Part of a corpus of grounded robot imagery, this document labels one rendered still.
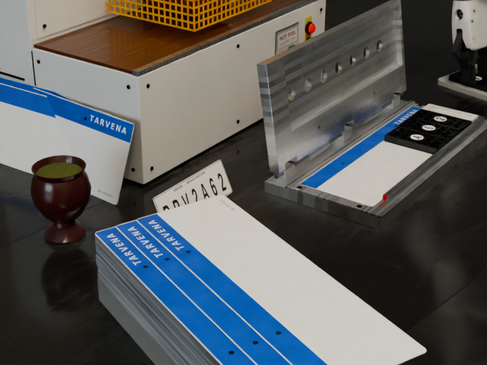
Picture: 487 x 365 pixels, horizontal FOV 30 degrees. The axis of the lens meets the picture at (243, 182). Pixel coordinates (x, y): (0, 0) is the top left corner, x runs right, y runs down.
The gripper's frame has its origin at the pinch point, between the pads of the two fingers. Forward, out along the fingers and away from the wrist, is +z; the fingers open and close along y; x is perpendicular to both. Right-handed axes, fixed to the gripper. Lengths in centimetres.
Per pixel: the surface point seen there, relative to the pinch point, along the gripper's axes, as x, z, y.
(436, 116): -8.3, 2.0, -24.8
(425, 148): -14.5, 3.8, -36.4
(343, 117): -3.0, -2.3, -43.4
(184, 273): -27, -1, -98
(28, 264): 3, 3, -102
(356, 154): -7.4, 3.0, -45.6
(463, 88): 0.5, 2.6, -4.1
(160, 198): -4, -1, -84
